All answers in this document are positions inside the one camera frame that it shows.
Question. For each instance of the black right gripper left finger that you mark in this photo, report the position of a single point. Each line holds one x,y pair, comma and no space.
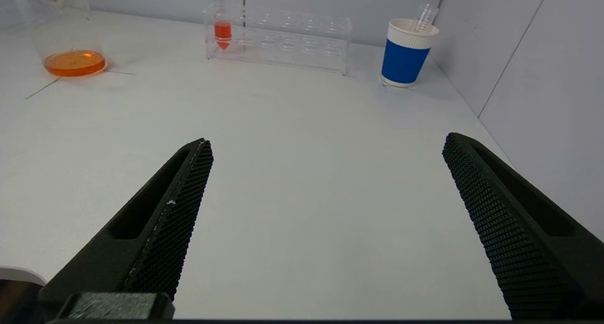
155,229

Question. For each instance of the clear glass beaker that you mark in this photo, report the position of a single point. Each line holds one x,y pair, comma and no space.
75,62

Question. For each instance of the clear acrylic test tube rack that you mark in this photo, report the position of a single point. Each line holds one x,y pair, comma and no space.
292,45

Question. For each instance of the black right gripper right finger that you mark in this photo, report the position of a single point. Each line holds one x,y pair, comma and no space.
519,248

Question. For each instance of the blue white paper cup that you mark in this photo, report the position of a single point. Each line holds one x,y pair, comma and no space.
403,62

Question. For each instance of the test tube with red pigment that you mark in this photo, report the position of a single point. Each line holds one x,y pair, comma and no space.
222,34

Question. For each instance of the test tube with yellow pigment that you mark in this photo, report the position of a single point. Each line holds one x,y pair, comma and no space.
427,15

